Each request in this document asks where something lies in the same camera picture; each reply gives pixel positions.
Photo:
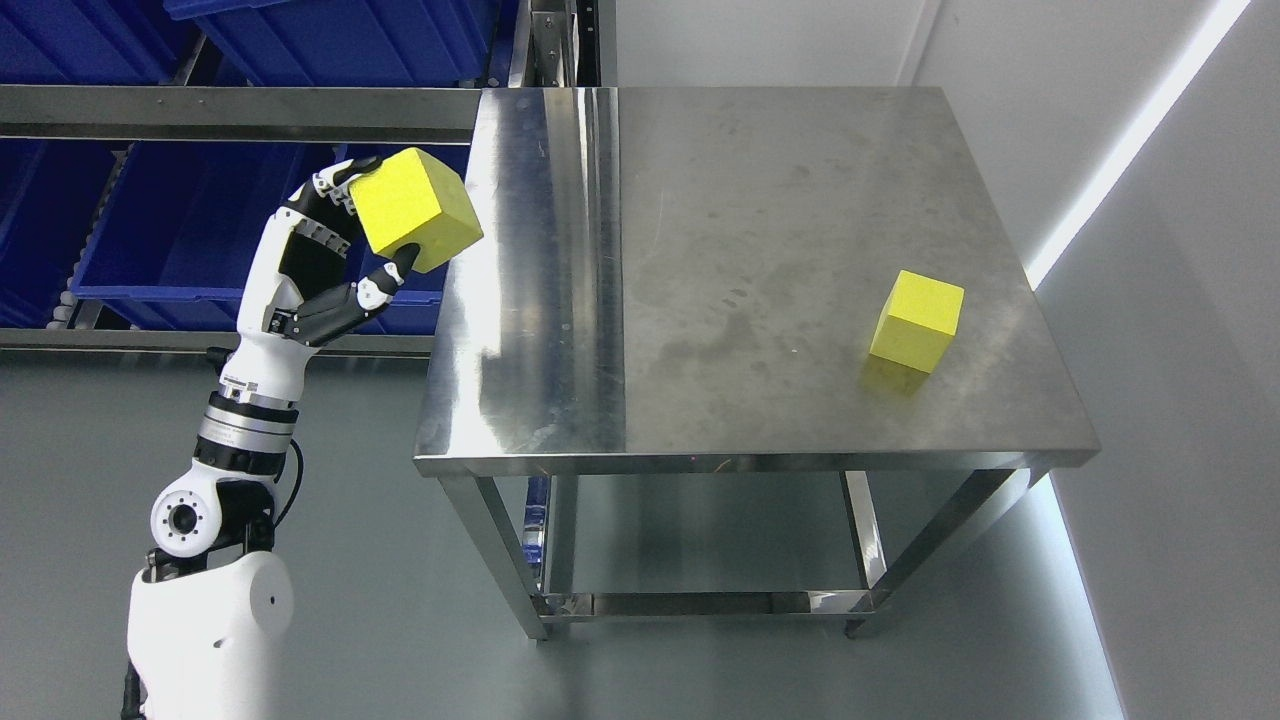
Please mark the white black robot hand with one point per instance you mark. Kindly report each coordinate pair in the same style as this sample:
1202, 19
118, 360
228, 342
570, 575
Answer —
298, 297

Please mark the yellow foam block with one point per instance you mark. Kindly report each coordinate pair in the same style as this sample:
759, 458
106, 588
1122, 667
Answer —
414, 199
918, 322

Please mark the steel shelf rack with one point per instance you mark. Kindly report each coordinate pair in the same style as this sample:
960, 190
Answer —
119, 116

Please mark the blue plastic bin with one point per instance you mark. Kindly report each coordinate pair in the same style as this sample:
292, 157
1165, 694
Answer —
371, 44
174, 243
92, 43
50, 190
416, 307

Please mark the stainless steel table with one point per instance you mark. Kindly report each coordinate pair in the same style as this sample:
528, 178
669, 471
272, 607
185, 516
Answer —
685, 281

